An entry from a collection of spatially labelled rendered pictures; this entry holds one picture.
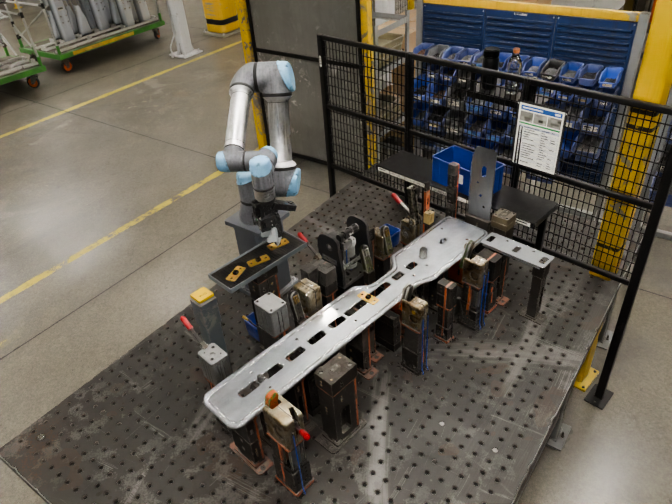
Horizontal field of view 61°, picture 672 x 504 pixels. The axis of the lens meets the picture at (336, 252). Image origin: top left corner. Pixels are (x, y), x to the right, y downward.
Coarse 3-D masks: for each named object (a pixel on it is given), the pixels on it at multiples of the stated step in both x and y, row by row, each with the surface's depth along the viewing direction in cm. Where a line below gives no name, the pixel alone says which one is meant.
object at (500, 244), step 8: (496, 240) 239; (504, 240) 239; (512, 240) 239; (496, 248) 235; (504, 248) 235; (512, 248) 234; (528, 248) 233; (512, 256) 230; (520, 256) 230; (528, 256) 229; (536, 256) 229; (544, 256) 228; (552, 256) 228; (528, 264) 226; (536, 264) 225; (544, 264) 224
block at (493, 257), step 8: (480, 256) 235; (488, 256) 234; (496, 256) 234; (488, 264) 233; (496, 264) 232; (496, 272) 236; (488, 280) 237; (496, 280) 241; (488, 288) 240; (496, 288) 244; (488, 296) 242; (488, 304) 244; (496, 304) 250; (488, 312) 246
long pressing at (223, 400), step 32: (448, 224) 251; (416, 256) 234; (448, 256) 233; (352, 288) 220; (320, 320) 207; (352, 320) 206; (288, 352) 195; (320, 352) 194; (224, 384) 185; (288, 384) 184; (224, 416) 175
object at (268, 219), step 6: (252, 204) 205; (258, 204) 203; (264, 204) 203; (270, 204) 204; (258, 210) 206; (264, 210) 207; (270, 210) 208; (276, 210) 209; (252, 216) 210; (258, 216) 207; (264, 216) 207; (270, 216) 207; (276, 216) 208; (258, 222) 208; (264, 222) 206; (270, 222) 208; (276, 222) 209; (264, 228) 209; (270, 228) 209
